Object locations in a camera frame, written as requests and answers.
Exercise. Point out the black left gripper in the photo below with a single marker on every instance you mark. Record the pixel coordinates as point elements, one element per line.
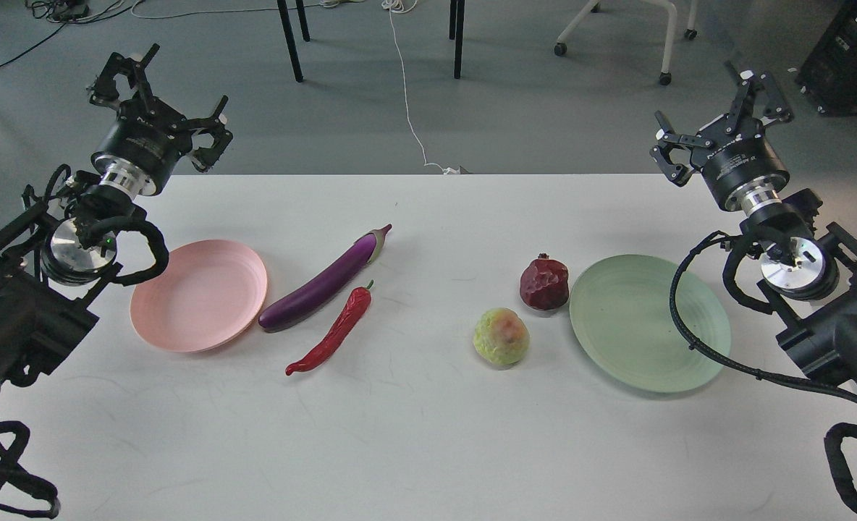
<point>139,145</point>

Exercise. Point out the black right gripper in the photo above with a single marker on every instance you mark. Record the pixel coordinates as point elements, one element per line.
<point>743,163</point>

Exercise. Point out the dark red pomegranate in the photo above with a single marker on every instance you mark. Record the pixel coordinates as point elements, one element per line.
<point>545,284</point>

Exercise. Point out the purple eggplant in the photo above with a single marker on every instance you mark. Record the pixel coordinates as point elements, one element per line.
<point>303,302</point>

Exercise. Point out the red chili pepper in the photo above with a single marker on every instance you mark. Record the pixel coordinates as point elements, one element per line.
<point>358,302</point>

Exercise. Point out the yellow-green apple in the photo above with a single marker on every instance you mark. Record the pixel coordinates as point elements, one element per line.
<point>501,337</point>

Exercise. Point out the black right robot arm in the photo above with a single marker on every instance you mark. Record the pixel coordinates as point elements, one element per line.
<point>776,265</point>

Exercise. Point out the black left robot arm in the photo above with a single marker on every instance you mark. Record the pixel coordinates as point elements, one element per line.
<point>81,234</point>

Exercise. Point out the black equipment case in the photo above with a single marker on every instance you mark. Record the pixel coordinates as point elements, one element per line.
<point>828,76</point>

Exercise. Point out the black table legs left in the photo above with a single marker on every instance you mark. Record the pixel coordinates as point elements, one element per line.
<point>290,39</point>

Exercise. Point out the black table legs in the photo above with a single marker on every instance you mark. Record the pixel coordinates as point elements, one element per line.
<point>456,33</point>
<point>290,39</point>

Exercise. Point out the pink plate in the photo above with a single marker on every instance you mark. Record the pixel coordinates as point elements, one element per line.
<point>210,292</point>

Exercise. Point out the white office chair base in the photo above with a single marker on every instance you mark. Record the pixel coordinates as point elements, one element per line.
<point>655,30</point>

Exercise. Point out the green plate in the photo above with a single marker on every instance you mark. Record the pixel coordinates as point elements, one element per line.
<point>620,314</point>

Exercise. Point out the black table legs right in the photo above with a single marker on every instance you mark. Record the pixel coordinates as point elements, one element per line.
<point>456,33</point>

